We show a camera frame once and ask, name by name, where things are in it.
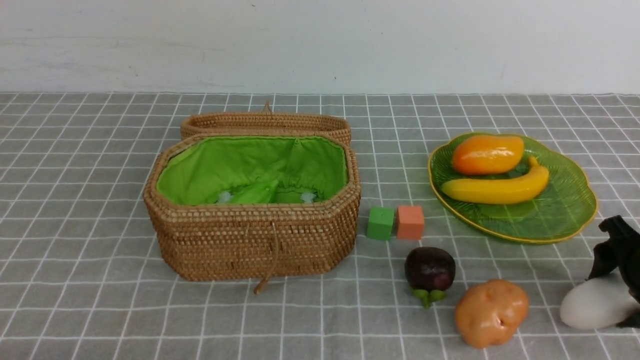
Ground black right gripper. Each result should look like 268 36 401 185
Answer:
587 215 640 330

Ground white radish with leaves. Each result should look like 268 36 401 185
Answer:
558 273 640 330

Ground brown potato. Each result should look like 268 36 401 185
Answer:
454 279 530 349

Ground yellow banana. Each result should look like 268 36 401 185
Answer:
439 156 550 205

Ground dark purple mangosteen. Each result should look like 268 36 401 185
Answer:
404 246 457 309

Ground orange mango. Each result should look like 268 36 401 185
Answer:
452 134 525 176

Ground green glass leaf plate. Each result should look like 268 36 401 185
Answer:
427 132 598 244

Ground orange foam cube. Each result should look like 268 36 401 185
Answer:
397 205 425 240

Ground green foam cube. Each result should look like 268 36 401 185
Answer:
365 206 396 241

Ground woven rattan basket lid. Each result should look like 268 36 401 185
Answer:
180 102 352 145

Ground grey checked tablecloth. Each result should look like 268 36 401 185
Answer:
0 93 639 360

